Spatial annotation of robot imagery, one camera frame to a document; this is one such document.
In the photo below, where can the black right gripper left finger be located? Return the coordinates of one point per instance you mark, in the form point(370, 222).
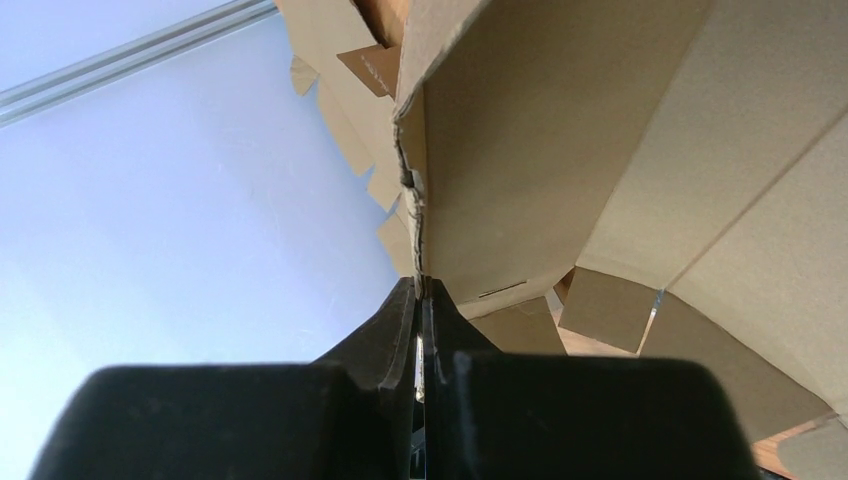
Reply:
point(345, 415)

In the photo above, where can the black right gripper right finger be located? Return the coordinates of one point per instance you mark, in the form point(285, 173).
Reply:
point(496, 415)

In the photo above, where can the brown cardboard box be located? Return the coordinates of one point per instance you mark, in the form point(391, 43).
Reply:
point(627, 179)

